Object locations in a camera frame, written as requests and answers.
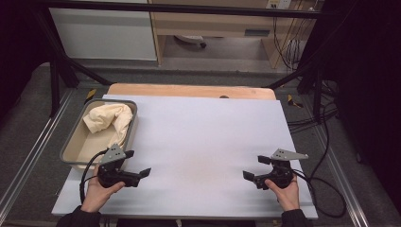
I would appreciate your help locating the aluminium rail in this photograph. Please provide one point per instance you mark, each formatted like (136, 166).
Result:
(343, 183)
(34, 154)

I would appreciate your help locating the black metal frame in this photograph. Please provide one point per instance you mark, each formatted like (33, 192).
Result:
(176, 8)

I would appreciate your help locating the person's left hand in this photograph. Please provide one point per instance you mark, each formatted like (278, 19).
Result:
(96, 195)

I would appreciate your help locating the yellow black tape marker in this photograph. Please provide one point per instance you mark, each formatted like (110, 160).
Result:
(293, 101)
(90, 95)

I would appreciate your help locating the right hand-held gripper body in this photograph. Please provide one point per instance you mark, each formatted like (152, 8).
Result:
(280, 171)

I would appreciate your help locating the wooden table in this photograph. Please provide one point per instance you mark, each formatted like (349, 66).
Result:
(189, 90)

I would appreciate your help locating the beige plastic tray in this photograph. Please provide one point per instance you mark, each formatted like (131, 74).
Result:
(85, 148)

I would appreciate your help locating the cream cloth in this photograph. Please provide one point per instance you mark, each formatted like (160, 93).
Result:
(107, 118)

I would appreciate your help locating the white cabinet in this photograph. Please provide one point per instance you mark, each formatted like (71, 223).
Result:
(104, 34)

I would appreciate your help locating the white chair base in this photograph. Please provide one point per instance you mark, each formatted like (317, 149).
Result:
(190, 39)

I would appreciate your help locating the white board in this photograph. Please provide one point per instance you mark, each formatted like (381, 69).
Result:
(201, 142)

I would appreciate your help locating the person's right hand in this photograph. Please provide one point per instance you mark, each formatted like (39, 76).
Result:
(287, 195)

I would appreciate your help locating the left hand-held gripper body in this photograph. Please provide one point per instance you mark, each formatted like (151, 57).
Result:
(111, 176)

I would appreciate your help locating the white wall socket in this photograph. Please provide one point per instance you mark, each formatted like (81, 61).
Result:
(279, 3)

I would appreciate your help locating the light wooden desk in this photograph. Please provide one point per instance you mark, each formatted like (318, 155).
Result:
(217, 23)

